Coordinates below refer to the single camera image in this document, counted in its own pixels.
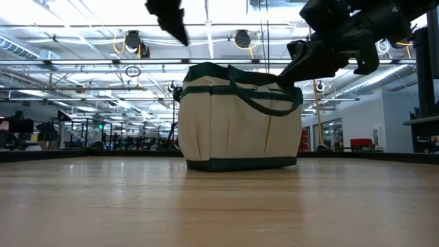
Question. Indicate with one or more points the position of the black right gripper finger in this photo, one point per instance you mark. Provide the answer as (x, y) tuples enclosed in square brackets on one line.
[(315, 61)]

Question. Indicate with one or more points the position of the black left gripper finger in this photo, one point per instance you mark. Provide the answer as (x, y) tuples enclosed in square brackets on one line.
[(169, 17)]

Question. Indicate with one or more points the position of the red box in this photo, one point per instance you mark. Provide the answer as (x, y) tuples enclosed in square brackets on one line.
[(361, 142)]

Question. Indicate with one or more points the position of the red bin stack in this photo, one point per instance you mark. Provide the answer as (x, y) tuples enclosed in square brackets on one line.
[(305, 140)]

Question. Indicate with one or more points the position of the grey side desk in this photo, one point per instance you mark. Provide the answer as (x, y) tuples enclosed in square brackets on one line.
[(422, 120)]

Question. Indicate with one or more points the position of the monitor with black stand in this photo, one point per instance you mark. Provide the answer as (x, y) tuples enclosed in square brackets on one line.
[(422, 68)]

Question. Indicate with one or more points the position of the small dark ceiling reel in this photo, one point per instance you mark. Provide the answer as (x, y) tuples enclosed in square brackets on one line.
[(145, 51)]

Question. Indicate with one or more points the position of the dark background workstation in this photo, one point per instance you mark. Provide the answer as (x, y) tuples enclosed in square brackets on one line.
[(20, 125)]

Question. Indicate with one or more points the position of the beige green-trimmed gardening bag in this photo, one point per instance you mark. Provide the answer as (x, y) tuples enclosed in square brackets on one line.
[(240, 137)]

